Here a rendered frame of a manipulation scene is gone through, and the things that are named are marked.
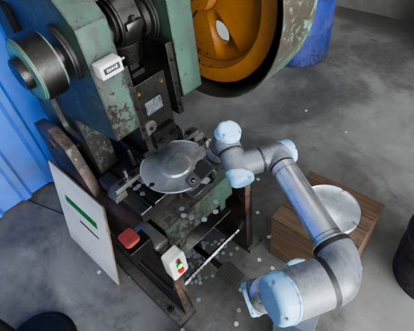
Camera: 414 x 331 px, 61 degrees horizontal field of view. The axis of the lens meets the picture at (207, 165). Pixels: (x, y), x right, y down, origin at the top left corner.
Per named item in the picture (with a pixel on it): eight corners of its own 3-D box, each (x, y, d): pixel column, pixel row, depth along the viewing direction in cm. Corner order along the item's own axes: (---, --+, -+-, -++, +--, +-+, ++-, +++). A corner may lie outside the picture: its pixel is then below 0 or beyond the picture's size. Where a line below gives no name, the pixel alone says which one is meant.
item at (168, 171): (177, 132, 156) (177, 131, 155) (226, 161, 140) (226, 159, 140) (125, 170, 143) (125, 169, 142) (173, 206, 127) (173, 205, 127)
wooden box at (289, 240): (368, 242, 194) (385, 204, 169) (337, 295, 176) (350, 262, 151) (304, 208, 214) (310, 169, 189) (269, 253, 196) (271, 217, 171)
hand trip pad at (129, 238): (146, 247, 128) (140, 236, 122) (133, 259, 125) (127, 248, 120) (134, 237, 131) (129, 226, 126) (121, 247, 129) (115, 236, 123)
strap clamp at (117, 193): (148, 178, 148) (142, 162, 141) (117, 203, 141) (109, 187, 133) (140, 172, 151) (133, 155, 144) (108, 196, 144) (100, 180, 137)
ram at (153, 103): (184, 135, 137) (171, 68, 116) (156, 157, 130) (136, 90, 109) (156, 119, 146) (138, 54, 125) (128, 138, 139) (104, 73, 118)
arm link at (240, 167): (269, 171, 99) (254, 138, 103) (231, 183, 98) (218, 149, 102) (264, 181, 106) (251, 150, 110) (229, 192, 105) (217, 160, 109)
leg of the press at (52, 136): (197, 311, 178) (162, 204, 113) (181, 329, 173) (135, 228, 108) (97, 216, 227) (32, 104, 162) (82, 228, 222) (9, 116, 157)
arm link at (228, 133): (223, 144, 100) (213, 119, 103) (213, 161, 109) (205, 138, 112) (247, 140, 102) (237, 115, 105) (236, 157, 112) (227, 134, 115)
